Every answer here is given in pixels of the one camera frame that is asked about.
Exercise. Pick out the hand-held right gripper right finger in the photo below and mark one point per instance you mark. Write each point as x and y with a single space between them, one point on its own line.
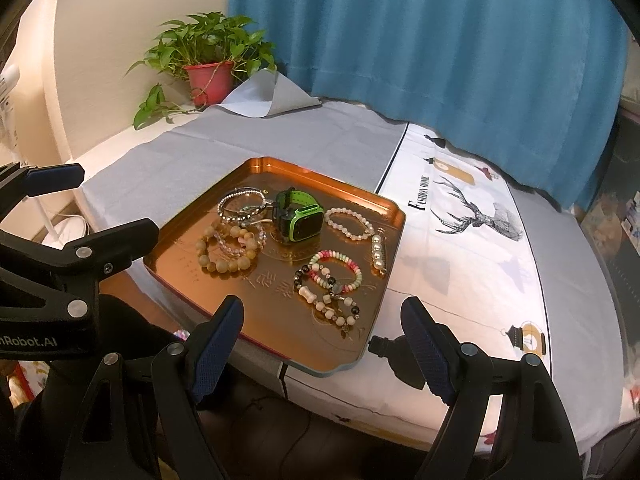
427 355

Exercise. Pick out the potted green plant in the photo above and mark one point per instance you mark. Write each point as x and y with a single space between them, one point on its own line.
210 82

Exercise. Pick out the pearl hair pin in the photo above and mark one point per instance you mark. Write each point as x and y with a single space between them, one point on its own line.
379 255

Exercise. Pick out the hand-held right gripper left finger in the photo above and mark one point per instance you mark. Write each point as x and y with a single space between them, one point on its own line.
215 355

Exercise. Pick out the green and black wristwatch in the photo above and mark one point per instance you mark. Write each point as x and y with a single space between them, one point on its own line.
302 225

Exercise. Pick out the copper metal tray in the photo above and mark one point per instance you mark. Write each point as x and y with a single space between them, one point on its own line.
280 332

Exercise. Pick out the grey tablecloth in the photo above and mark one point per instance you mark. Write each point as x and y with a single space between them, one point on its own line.
300 140

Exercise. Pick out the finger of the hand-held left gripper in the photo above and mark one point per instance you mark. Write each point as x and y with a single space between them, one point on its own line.
55 177
120 245

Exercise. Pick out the white deer print table runner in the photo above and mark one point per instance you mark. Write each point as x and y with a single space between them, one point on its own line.
475 270

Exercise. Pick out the patterned floral bag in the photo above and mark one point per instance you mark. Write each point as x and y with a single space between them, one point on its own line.
30 382

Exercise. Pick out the blue curtain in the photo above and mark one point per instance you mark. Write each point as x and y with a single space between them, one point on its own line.
425 60

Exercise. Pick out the white printed card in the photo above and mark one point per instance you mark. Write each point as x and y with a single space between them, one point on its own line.
632 227

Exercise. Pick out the silver bangle set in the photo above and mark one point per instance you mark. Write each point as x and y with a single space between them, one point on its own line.
245 220

